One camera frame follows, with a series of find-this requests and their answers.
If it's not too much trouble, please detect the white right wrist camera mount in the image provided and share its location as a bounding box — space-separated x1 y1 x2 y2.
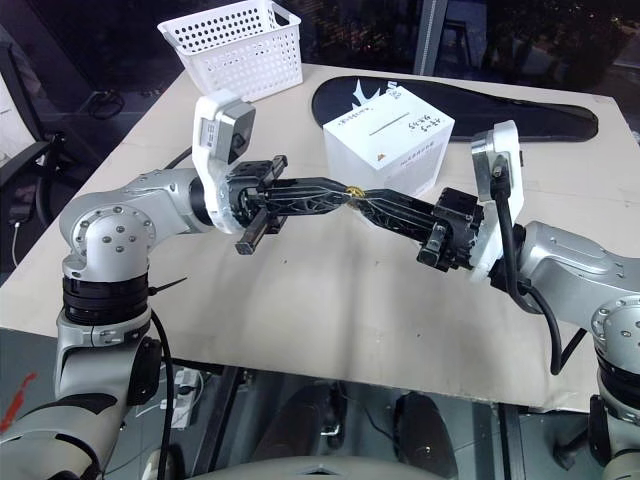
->
468 119 525 281

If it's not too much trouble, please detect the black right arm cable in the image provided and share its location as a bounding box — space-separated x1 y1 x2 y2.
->
491 167 587 377

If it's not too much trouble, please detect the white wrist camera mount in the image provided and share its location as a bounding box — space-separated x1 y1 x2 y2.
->
191 92 258 236
468 119 525 281

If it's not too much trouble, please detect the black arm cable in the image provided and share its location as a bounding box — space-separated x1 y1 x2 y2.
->
148 308 177 480
491 167 587 377

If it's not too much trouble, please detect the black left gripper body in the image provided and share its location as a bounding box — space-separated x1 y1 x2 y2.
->
227 154 291 256

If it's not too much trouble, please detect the dark rounded shape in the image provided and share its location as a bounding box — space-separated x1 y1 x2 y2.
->
393 392 460 477

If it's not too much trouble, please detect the grey metal window post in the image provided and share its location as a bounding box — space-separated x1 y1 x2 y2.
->
413 0 443 77

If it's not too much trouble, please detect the white power strip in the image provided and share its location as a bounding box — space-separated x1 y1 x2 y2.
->
171 367 202 430

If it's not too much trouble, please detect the silver robot torso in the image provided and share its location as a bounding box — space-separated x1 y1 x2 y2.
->
187 453 454 480

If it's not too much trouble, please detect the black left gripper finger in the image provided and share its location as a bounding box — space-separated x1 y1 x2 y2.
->
263 174 358 202
266 192 358 220

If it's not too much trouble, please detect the white perforated plastic basket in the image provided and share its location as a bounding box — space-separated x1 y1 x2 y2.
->
156 0 307 105

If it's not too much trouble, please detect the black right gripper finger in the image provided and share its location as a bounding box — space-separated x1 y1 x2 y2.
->
356 187 442 217
357 197 436 237

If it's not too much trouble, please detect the red floor tape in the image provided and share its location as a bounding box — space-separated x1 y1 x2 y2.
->
0 371 40 435

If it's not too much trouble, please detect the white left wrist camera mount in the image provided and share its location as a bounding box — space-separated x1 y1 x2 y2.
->
191 92 258 236

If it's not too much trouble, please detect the black office chair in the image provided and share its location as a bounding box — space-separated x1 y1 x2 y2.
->
0 130 69 224

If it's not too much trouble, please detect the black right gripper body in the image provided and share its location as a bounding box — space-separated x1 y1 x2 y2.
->
415 187 486 274

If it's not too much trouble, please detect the black flat bag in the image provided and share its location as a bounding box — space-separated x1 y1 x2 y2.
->
310 75 600 145

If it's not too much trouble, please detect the black coiled floor cable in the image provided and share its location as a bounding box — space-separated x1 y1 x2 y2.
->
88 89 126 120

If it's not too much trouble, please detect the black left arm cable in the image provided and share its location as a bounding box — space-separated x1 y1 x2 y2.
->
148 308 177 480

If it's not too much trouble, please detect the white box with slot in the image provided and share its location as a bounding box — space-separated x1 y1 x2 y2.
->
322 87 457 197

